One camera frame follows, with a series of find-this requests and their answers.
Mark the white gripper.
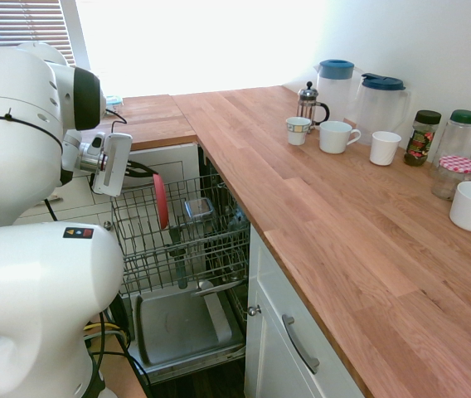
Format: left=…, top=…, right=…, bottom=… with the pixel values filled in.
left=91, top=132, right=157, bottom=197

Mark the red plastic plate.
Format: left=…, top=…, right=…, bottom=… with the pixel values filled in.
left=153, top=172, right=171, bottom=231

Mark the stainless dishwasher door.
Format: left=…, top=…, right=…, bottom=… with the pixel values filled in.
left=134, top=284, right=247, bottom=385

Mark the small clear lidded container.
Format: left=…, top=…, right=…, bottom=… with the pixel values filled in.
left=104, top=94, right=125, bottom=118

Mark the clear glass food container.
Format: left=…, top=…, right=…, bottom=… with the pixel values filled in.
left=184, top=197, right=215, bottom=221

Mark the small patterned paper cup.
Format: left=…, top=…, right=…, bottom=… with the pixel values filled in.
left=285, top=116, right=313, bottom=147

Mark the glass french press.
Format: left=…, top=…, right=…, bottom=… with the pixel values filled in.
left=296, top=80, right=331, bottom=134

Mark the wooden window blind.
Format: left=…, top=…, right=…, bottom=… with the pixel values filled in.
left=0, top=0, right=73, bottom=68

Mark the large white mug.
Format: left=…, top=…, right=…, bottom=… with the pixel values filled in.
left=318, top=120, right=362, bottom=155

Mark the brown fibreboard robot table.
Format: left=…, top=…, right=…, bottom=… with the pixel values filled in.
left=90, top=331, right=150, bottom=398

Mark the white cabinet drawer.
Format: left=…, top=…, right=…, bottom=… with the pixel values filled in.
left=248, top=226, right=371, bottom=398

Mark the clear pitcher light blue lid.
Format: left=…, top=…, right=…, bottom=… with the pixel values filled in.
left=314, top=59, right=357, bottom=126

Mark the white cabinet door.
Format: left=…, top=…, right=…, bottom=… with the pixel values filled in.
left=243, top=281, right=323, bottom=398

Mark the white ribbed cup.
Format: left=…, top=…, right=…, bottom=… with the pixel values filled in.
left=369, top=130, right=403, bottom=167

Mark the clear pitcher dark blue lid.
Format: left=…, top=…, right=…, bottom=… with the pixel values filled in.
left=354, top=73, right=411, bottom=145

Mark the coffee jar dark lid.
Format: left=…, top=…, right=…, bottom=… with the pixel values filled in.
left=403, top=109, right=443, bottom=167

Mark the glass jar red checked lid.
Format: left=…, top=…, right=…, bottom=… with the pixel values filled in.
left=431, top=155, right=471, bottom=201

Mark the clear bottle green lid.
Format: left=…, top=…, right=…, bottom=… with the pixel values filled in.
left=442, top=109, right=471, bottom=161

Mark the grey wire dishwasher rack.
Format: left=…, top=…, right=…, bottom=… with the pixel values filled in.
left=110, top=173, right=251, bottom=296

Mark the yellow cable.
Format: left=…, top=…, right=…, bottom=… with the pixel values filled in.
left=85, top=322, right=131, bottom=346

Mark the metal drawer handle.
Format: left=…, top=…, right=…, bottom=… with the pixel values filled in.
left=281, top=313, right=321, bottom=376

